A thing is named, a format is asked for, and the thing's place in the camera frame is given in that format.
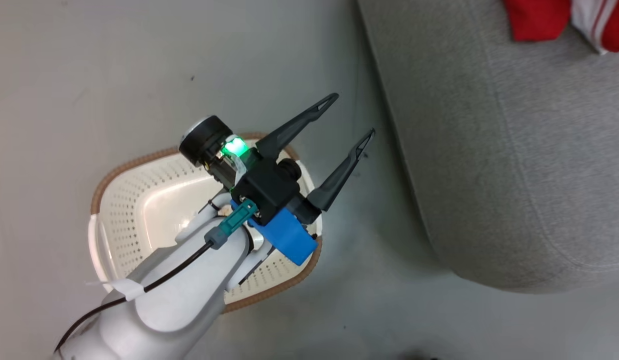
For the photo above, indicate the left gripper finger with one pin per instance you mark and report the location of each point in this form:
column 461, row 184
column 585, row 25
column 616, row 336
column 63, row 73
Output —
column 339, row 177
column 289, row 132

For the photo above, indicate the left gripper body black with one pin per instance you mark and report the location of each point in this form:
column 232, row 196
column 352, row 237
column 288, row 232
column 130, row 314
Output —
column 264, row 187

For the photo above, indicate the red white-striped clothing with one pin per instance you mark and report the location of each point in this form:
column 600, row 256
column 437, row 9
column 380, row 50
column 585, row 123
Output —
column 537, row 17

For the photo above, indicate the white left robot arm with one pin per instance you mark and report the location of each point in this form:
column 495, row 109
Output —
column 184, row 295

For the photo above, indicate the white perforated laundry basket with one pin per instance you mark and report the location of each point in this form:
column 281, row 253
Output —
column 149, row 200

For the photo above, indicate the grey fabric sofa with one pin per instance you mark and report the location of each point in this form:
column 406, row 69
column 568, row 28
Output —
column 514, row 150

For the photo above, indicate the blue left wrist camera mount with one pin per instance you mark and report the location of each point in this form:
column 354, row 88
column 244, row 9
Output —
column 289, row 237

